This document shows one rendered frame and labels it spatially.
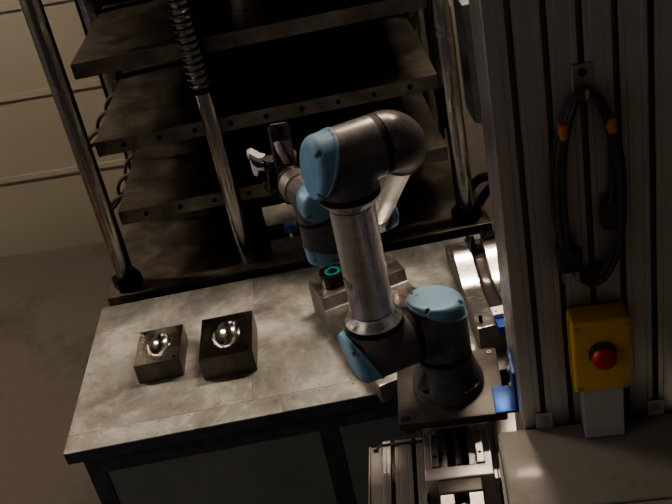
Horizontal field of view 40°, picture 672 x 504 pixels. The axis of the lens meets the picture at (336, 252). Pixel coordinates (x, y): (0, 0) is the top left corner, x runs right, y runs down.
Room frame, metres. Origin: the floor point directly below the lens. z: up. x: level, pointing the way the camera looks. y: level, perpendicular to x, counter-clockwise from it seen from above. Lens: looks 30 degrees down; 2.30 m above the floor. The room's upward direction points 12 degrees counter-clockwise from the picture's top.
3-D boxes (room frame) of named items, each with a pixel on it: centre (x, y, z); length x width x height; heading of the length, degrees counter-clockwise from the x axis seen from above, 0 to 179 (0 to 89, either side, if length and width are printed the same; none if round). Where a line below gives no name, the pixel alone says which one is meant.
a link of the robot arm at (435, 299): (1.56, -0.17, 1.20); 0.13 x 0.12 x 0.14; 108
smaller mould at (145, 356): (2.22, 0.55, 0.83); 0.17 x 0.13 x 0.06; 178
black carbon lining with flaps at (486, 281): (2.17, -0.44, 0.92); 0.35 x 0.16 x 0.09; 178
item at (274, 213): (3.00, 0.07, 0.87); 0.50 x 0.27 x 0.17; 178
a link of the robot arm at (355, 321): (1.52, -0.05, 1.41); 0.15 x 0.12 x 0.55; 108
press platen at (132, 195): (3.13, 0.12, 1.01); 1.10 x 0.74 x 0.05; 88
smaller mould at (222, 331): (2.19, 0.35, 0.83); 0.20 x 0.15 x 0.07; 178
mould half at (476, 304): (2.18, -0.45, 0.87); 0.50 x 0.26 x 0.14; 178
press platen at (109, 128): (3.13, 0.12, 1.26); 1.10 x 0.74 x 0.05; 88
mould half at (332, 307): (2.11, -0.09, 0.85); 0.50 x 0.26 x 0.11; 16
